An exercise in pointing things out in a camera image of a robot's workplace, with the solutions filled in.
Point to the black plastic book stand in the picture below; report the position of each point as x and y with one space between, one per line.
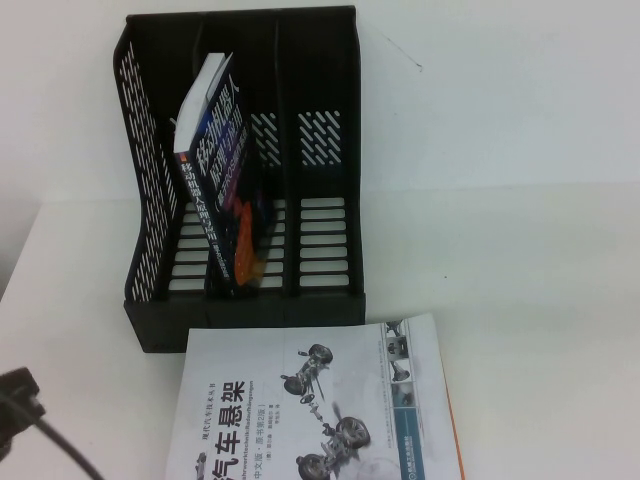
325 75

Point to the white orange ROS2 book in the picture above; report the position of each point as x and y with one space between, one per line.
462 450

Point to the white car suspension book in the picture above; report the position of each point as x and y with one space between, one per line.
300 400

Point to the dark blue robotics book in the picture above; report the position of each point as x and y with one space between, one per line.
227 165

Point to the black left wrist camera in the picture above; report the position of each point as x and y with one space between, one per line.
20 390

